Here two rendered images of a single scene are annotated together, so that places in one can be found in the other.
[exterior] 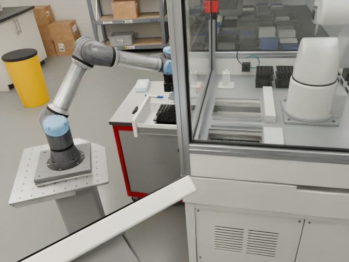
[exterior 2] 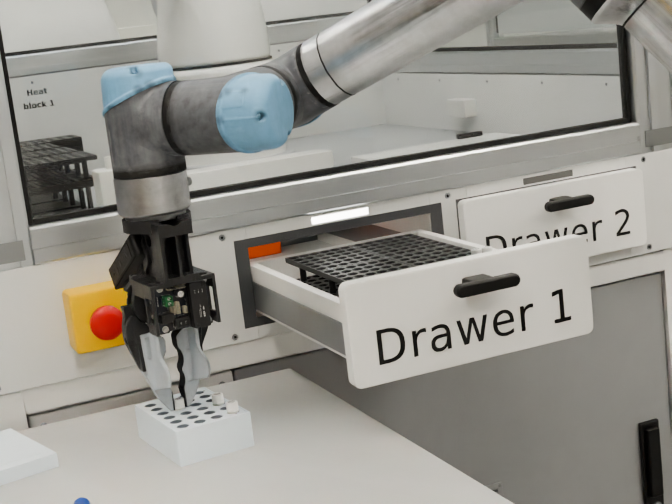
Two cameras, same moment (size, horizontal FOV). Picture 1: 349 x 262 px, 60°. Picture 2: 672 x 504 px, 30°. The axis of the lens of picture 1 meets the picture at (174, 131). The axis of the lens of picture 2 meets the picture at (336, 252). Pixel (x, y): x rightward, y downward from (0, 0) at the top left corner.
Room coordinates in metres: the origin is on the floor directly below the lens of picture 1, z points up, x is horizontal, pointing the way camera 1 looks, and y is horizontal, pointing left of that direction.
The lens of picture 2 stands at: (2.36, 1.12, 1.21)
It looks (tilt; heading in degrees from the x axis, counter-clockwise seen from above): 11 degrees down; 233
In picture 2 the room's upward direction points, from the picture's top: 7 degrees counter-clockwise
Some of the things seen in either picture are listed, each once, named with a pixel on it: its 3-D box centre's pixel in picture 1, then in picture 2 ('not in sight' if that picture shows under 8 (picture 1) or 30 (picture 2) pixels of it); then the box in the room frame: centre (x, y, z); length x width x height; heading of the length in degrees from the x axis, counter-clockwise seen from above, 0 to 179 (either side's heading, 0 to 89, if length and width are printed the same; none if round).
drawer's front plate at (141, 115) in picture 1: (142, 115); (471, 308); (1.49, 0.17, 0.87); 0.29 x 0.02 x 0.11; 165
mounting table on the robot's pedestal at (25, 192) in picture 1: (65, 172); not in sight; (1.25, 0.60, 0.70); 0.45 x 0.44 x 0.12; 102
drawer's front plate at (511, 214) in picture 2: not in sight; (555, 223); (1.10, -0.06, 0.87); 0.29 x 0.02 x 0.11; 165
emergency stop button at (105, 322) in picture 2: not in sight; (106, 321); (1.74, -0.17, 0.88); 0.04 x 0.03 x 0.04; 165
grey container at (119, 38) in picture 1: (122, 38); not in sight; (5.50, 0.79, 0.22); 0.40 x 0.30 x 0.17; 82
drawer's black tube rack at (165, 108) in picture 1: (177, 117); (389, 283); (1.44, -0.02, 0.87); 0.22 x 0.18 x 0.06; 75
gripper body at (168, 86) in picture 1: (171, 81); (166, 272); (1.74, -0.01, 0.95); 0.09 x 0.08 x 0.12; 81
